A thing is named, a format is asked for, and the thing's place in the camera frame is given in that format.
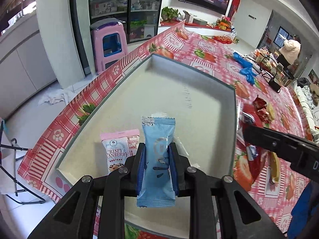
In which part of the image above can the glass door cabinet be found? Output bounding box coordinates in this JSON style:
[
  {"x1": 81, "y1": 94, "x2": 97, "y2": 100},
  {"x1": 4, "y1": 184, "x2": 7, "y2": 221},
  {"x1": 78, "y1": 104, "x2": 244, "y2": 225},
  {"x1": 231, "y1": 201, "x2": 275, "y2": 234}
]
[{"x1": 68, "y1": 0, "x2": 165, "y2": 75}]

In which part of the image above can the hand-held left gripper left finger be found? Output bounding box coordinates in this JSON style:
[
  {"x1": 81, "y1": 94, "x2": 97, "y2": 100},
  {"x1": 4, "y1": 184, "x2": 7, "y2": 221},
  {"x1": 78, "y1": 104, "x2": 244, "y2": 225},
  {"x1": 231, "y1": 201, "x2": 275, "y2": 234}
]
[{"x1": 27, "y1": 143, "x2": 146, "y2": 239}]

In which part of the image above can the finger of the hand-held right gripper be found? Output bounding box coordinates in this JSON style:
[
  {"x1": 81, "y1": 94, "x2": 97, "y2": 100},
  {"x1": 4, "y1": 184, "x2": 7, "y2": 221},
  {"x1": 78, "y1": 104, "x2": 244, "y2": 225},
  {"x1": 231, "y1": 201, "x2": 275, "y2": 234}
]
[{"x1": 243, "y1": 126, "x2": 307, "y2": 164}]

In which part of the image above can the pile of assorted packages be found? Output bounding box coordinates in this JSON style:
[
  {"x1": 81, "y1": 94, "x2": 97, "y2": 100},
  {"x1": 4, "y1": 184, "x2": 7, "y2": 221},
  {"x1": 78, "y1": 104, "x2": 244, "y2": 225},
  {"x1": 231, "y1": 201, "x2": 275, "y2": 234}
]
[{"x1": 254, "y1": 48, "x2": 295, "y2": 85}]

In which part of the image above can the white cloth on floor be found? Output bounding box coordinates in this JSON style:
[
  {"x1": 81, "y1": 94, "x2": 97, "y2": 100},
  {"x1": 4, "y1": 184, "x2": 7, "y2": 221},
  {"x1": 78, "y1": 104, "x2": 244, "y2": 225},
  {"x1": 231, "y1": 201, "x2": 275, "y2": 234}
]
[{"x1": 37, "y1": 88, "x2": 75, "y2": 105}]

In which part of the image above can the pink snack packet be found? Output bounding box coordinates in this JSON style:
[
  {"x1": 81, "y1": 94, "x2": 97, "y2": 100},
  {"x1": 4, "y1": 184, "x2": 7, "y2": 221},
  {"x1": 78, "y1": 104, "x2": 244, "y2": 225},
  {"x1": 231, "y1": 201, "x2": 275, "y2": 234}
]
[{"x1": 100, "y1": 129, "x2": 140, "y2": 176}]

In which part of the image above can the dark window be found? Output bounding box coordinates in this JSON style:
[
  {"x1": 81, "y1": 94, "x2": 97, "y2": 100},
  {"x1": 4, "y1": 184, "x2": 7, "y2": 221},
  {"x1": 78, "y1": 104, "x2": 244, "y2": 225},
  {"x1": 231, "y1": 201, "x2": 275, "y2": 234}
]
[{"x1": 274, "y1": 26, "x2": 291, "y2": 47}]

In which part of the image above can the red flower bouquet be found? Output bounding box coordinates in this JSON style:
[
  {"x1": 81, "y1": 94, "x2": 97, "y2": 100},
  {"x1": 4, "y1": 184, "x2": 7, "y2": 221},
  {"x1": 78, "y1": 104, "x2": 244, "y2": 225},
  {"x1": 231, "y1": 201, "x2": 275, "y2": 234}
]
[{"x1": 216, "y1": 16, "x2": 234, "y2": 30}]

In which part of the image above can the blue snack packet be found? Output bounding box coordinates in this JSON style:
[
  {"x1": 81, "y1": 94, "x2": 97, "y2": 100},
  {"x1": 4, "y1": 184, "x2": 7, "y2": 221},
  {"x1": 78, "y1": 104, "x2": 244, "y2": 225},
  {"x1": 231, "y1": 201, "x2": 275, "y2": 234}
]
[{"x1": 136, "y1": 116, "x2": 176, "y2": 208}]

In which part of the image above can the white kitchen counter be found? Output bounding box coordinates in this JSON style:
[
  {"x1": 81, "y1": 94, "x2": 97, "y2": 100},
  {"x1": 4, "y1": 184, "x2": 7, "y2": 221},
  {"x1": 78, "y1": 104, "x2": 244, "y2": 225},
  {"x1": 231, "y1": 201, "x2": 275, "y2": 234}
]
[{"x1": 0, "y1": 15, "x2": 58, "y2": 120}]

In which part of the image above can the strawberry printed pink tablecloth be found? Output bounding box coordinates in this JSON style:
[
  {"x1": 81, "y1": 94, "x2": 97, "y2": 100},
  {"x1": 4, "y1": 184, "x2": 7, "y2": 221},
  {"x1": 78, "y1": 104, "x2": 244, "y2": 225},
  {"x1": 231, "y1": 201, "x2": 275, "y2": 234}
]
[{"x1": 17, "y1": 21, "x2": 319, "y2": 239}]

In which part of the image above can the small red snack packet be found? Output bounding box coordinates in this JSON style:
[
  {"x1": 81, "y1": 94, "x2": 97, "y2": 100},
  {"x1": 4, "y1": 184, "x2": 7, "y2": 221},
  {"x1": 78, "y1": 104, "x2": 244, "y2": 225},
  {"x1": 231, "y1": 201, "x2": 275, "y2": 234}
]
[
  {"x1": 257, "y1": 107, "x2": 271, "y2": 124},
  {"x1": 253, "y1": 98, "x2": 267, "y2": 110}
]

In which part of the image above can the large red snack packet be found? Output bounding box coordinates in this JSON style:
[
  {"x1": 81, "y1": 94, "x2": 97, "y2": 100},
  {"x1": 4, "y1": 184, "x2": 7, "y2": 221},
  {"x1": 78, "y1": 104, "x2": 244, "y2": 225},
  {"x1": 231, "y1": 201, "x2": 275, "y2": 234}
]
[{"x1": 236, "y1": 139, "x2": 268, "y2": 183}]

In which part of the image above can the black power adapter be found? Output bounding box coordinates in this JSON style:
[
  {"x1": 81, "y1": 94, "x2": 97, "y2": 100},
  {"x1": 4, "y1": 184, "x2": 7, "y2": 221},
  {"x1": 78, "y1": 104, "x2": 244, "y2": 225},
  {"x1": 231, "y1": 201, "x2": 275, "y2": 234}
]
[{"x1": 268, "y1": 78, "x2": 282, "y2": 94}]

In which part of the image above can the cloth covered sofa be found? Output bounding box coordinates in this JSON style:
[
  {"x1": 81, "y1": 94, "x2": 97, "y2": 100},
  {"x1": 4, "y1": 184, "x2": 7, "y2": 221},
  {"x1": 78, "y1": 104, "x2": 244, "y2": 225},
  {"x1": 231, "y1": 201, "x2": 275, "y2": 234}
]
[{"x1": 294, "y1": 80, "x2": 319, "y2": 130}]

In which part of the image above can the person's right hand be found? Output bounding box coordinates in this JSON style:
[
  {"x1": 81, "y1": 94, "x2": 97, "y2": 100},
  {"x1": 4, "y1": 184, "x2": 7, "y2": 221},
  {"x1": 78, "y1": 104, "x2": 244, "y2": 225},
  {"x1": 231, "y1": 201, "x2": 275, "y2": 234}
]
[{"x1": 287, "y1": 179, "x2": 319, "y2": 239}]

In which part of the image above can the black folding rack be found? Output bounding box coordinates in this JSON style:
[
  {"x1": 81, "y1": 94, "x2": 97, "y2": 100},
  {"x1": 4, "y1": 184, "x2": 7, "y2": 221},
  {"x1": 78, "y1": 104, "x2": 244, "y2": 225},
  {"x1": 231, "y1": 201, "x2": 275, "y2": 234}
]
[{"x1": 0, "y1": 119, "x2": 47, "y2": 205}]

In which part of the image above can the pink plastic stool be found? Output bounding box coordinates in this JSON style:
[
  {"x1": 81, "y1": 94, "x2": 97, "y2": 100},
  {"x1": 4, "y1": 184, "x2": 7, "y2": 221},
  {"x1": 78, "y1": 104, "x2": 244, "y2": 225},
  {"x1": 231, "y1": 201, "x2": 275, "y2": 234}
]
[{"x1": 90, "y1": 21, "x2": 129, "y2": 75}]

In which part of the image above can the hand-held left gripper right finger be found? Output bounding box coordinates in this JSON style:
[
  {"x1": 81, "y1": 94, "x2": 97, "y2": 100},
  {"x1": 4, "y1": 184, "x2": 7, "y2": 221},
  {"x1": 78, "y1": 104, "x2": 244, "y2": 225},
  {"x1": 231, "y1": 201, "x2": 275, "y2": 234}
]
[{"x1": 169, "y1": 142, "x2": 285, "y2": 239}]

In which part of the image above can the green potted plant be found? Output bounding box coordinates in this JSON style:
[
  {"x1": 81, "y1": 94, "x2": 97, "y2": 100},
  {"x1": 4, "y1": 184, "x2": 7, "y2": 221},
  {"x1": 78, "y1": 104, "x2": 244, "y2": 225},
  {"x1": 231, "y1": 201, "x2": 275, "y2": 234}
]
[{"x1": 161, "y1": 6, "x2": 181, "y2": 22}]

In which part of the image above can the white tray with grey rim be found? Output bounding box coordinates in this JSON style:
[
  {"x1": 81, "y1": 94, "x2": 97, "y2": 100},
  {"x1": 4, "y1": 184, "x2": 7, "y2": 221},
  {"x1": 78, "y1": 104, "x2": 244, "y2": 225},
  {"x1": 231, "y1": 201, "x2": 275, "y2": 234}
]
[{"x1": 55, "y1": 53, "x2": 237, "y2": 232}]

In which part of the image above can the crumpled blue disposable glove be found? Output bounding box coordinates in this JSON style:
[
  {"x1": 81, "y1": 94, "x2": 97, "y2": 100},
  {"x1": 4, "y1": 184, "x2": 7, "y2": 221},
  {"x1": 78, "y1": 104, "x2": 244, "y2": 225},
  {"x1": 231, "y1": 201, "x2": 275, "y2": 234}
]
[{"x1": 232, "y1": 51, "x2": 256, "y2": 85}]

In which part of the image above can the yellow snack packet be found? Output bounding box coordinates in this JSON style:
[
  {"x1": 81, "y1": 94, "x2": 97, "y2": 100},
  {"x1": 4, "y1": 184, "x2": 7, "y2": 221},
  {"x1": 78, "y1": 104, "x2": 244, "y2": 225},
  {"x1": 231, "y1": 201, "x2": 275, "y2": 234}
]
[{"x1": 270, "y1": 152, "x2": 281, "y2": 184}]

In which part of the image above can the open cardboard box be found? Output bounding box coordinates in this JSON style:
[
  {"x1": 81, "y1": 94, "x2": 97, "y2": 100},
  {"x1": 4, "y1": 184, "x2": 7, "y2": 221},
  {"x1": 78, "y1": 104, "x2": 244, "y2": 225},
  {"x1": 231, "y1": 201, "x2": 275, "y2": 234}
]
[{"x1": 183, "y1": 10, "x2": 197, "y2": 24}]

